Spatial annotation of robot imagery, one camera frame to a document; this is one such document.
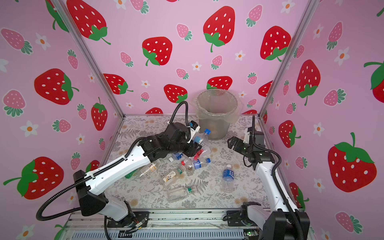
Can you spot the clear bottle yellow label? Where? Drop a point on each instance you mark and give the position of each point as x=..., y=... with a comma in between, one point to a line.
x=148, y=170

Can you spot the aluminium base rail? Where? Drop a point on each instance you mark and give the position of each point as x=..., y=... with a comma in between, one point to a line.
x=164, y=224

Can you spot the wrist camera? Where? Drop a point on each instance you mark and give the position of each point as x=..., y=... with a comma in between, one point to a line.
x=194, y=127
x=258, y=137

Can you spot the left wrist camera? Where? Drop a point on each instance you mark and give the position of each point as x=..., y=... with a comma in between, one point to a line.
x=194, y=127

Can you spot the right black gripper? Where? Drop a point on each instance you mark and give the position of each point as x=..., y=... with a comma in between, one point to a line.
x=236, y=147

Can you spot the translucent grey waste bin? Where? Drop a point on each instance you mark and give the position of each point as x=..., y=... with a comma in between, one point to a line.
x=216, y=110

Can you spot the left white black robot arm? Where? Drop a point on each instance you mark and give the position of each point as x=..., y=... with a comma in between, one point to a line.
x=91, y=194

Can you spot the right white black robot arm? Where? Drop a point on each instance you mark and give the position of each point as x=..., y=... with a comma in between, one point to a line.
x=284, y=221

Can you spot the white bottle red cap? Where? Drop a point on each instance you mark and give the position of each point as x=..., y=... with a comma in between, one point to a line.
x=202, y=153

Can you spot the clear bottle blue label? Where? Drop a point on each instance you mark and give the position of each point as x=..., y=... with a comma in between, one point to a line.
x=176, y=157

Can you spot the clear bottle crane label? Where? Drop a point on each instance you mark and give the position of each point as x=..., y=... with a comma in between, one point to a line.
x=172, y=176

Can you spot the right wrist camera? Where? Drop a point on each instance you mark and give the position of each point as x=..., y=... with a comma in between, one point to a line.
x=258, y=137

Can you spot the crushed clear bottle blue cap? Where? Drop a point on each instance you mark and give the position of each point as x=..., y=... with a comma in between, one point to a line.
x=202, y=139

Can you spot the clear bottle green neck label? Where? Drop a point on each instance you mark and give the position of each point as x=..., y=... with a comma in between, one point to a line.
x=180, y=193

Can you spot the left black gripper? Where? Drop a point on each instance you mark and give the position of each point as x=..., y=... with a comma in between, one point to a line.
x=192, y=148

